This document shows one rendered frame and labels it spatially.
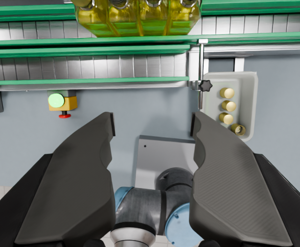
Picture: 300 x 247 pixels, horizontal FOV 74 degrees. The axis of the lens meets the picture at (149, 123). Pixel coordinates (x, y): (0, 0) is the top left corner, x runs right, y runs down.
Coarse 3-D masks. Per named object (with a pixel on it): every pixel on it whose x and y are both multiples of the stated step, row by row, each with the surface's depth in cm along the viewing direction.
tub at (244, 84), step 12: (216, 72) 60; (228, 72) 60; (240, 72) 60; (252, 72) 60; (216, 84) 68; (228, 84) 68; (240, 84) 68; (252, 84) 62; (204, 96) 62; (216, 96) 69; (240, 96) 68; (252, 96) 62; (204, 108) 70; (216, 108) 69; (240, 108) 69; (252, 108) 62; (216, 120) 70; (240, 120) 69; (252, 120) 63; (252, 132) 64
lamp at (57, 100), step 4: (52, 96) 61; (56, 96) 62; (60, 96) 62; (48, 100) 62; (52, 100) 61; (56, 100) 61; (60, 100) 62; (64, 100) 64; (52, 104) 62; (56, 104) 62; (60, 104) 62
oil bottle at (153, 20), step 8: (144, 0) 34; (168, 0) 35; (144, 8) 34; (152, 8) 34; (160, 8) 34; (168, 8) 35; (144, 16) 35; (152, 16) 35; (160, 16) 35; (168, 16) 36; (144, 24) 39; (152, 24) 39; (160, 24) 39; (144, 32) 46; (152, 32) 46; (160, 32) 46
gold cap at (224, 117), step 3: (222, 114) 68; (225, 114) 66; (228, 114) 66; (219, 117) 69; (222, 117) 67; (225, 117) 66; (228, 117) 66; (231, 117) 66; (222, 120) 67; (225, 120) 66; (228, 120) 66; (231, 120) 66; (228, 123) 66
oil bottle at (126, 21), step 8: (128, 0) 34; (136, 0) 35; (112, 8) 34; (128, 8) 34; (136, 8) 35; (112, 16) 35; (120, 16) 35; (128, 16) 35; (136, 16) 36; (112, 24) 38; (120, 24) 38; (128, 24) 38; (136, 24) 38; (120, 32) 44; (128, 32) 44; (136, 32) 45
